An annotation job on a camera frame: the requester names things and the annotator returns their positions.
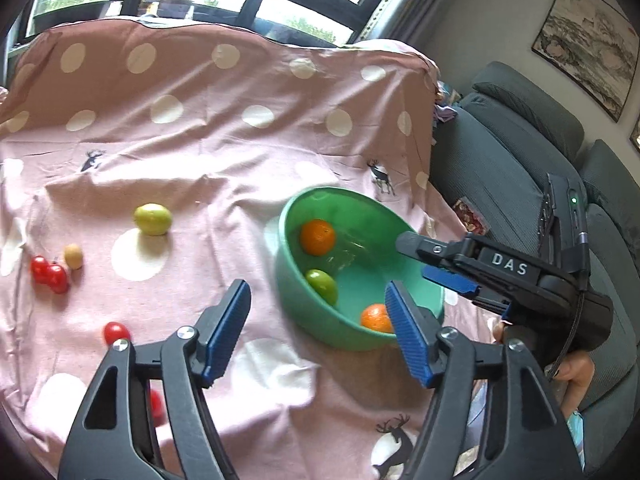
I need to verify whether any green jujube fruit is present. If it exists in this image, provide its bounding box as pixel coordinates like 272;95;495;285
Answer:
305;269;338;307
134;203;172;236

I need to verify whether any cherry tomato beside mandarin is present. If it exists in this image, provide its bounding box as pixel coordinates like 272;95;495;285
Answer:
102;322;131;346

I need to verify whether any person right hand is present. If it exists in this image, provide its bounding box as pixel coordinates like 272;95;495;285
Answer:
491;320;597;421

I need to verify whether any far left cherry tomato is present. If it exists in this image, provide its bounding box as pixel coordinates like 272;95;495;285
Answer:
29;255;50;284

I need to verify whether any framed landscape painting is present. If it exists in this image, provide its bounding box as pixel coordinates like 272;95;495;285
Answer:
532;0;639;122

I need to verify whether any grey sofa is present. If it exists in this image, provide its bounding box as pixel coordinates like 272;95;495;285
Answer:
431;61;639;479

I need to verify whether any black planter with plants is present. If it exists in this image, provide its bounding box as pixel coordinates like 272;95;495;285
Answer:
157;0;192;20

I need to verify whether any pink polka dot cloth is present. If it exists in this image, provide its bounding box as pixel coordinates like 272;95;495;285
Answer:
1;18;463;479

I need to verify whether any orange in bowl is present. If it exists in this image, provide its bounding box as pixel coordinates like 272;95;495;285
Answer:
298;219;336;257

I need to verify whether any near cherry tomato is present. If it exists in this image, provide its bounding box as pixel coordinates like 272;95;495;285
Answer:
149;389;166;426

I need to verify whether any tan longan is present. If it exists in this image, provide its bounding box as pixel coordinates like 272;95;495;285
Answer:
63;244;84;270

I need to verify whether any orange mandarin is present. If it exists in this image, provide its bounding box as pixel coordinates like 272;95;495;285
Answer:
360;304;394;334

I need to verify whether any green plastic bowl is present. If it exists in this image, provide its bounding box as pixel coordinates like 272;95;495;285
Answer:
274;186;445;351

